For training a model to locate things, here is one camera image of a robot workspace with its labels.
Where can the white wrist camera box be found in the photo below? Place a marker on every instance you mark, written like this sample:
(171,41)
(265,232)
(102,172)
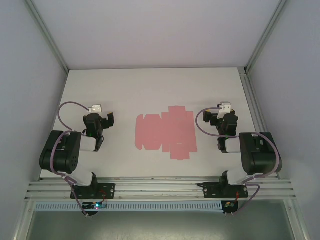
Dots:
(224,108)
(95,108)

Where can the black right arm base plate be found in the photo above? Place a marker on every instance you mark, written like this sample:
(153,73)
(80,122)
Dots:
(212,190)

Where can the aluminium frame leg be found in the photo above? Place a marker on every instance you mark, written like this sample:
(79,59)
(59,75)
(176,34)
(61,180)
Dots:
(297,220)
(23,220)

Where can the small green circuit board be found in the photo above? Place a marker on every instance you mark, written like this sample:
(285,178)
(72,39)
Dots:
(228,205)

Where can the aluminium table side rail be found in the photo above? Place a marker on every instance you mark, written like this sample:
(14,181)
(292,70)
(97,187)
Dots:
(255,105)

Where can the aluminium frame post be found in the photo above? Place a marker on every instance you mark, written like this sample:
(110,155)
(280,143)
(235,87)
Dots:
(47,35)
(265,35)

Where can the circuit board with green light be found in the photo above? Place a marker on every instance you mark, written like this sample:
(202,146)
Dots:
(96,205)

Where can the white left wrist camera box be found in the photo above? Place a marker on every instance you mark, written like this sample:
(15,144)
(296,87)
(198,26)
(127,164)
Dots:
(95,108)

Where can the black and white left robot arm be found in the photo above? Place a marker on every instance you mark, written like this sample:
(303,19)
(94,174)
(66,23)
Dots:
(62,155)

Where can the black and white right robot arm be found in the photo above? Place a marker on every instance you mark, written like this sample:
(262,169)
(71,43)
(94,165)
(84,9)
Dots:
(260,157)

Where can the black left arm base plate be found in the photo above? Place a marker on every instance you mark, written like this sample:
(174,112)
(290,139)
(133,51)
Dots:
(107,191)

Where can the aluminium mounting rail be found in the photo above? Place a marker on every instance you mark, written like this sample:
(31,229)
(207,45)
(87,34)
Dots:
(160,190)

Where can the pink paper box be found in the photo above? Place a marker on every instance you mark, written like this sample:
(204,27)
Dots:
(165,132)

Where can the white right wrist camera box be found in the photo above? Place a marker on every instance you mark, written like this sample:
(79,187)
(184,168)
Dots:
(224,108)

